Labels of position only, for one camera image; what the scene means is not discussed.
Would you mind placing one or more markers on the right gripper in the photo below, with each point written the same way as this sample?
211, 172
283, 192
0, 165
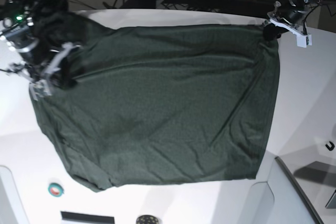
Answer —
37, 53

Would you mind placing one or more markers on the green tape roll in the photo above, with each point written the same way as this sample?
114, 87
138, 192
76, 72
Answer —
55, 189

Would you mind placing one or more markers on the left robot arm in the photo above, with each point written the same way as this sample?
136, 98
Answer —
305, 3

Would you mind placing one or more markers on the grey metal tray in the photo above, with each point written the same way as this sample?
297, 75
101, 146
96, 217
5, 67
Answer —
315, 179

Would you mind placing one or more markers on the black perforated round object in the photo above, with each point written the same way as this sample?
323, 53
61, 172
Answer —
147, 219

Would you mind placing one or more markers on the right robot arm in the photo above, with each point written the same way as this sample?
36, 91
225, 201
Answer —
40, 31

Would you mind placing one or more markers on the black U-shaped hook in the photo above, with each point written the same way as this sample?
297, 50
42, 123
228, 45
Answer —
330, 146

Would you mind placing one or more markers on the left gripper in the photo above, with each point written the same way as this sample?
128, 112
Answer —
291, 15

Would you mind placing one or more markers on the dark green t-shirt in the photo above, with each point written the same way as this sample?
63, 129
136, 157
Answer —
164, 105

